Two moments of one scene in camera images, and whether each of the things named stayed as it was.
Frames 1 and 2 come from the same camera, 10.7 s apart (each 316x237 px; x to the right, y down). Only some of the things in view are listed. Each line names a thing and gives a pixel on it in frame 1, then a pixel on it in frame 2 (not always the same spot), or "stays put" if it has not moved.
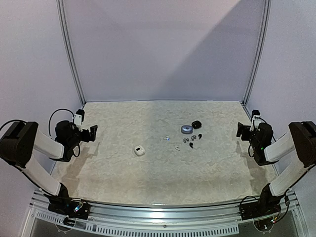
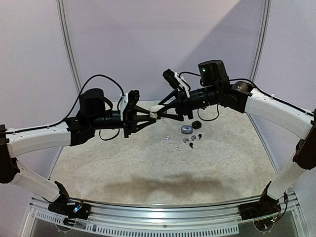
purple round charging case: (186, 129) stays put
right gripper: (247, 131) → (184, 103)
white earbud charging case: (139, 150) → (153, 109)
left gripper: (92, 137) → (128, 123)
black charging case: (196, 124) stays put
